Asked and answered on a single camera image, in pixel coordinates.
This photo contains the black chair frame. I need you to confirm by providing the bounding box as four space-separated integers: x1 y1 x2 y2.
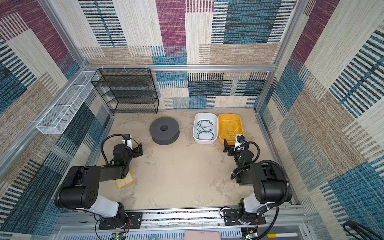
342 220 384 240

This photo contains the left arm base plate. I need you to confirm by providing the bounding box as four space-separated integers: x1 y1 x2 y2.
98 212 143 230

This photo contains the yellow white marker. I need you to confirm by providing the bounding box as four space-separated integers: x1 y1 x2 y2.
267 233 299 239

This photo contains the yellow calculator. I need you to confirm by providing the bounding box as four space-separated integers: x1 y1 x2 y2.
116 171 134 189

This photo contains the aluminium mounting rail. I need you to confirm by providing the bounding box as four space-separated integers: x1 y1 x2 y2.
50 204 316 240

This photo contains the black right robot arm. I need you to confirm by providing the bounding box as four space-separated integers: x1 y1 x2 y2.
219 136 292 226

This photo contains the dark grey foam spool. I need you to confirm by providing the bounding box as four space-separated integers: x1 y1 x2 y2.
150 117 180 146

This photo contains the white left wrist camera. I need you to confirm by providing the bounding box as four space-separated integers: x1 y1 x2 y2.
123 134 133 150

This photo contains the pink phone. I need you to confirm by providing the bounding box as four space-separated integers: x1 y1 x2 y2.
183 231 221 240

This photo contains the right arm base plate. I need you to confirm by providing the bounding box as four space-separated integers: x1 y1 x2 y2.
220 208 266 226

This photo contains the white wire mesh basket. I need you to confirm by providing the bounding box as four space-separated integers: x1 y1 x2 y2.
36 71 95 135

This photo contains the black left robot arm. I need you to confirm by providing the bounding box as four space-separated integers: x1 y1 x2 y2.
54 134 143 230

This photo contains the white plastic bin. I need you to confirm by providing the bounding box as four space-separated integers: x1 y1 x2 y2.
193 113 219 145

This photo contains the black wire shelf rack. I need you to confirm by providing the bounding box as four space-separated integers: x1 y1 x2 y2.
91 68 160 114

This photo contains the green cable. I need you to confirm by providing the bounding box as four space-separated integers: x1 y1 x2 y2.
193 119 216 141

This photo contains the yellow cable coil in bin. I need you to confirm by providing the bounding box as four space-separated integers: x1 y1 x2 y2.
220 120 241 138

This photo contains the yellow plastic bin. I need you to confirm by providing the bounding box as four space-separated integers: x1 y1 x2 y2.
218 114 244 145

